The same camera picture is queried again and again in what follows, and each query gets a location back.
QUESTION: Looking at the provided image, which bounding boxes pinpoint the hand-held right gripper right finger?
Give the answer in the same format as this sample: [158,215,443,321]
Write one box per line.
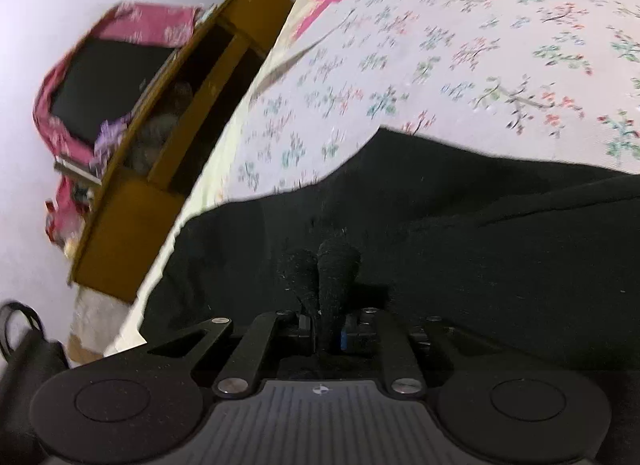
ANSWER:
[341,308,502,399]

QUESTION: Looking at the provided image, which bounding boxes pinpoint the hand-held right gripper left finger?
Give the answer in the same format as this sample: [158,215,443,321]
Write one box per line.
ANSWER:
[134,310,316,399]

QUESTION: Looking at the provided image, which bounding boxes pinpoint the black pants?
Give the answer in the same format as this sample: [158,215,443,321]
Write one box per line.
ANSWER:
[136,128,640,386]

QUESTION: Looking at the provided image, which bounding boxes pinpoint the cream bed skirt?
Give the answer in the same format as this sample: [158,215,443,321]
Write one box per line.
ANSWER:
[67,289,138,368]

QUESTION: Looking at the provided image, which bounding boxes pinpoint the wooden tv cabinet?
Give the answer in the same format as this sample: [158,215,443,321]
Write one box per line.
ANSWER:
[66,0,297,305]

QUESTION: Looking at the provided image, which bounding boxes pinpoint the grey cloth bundle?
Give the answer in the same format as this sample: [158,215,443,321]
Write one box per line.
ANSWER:
[122,81,195,173]

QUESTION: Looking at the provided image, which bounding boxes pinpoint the black bag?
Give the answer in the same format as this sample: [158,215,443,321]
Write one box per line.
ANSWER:
[0,299,72,453]

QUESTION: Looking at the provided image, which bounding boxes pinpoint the purple cloth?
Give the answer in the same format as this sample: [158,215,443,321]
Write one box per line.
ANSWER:
[94,116,134,168]

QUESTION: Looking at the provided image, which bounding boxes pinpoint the black television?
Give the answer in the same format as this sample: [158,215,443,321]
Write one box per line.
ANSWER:
[49,36,172,147]

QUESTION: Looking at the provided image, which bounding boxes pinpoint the television with pink cover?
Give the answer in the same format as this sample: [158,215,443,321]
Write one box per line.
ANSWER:
[32,0,207,248]

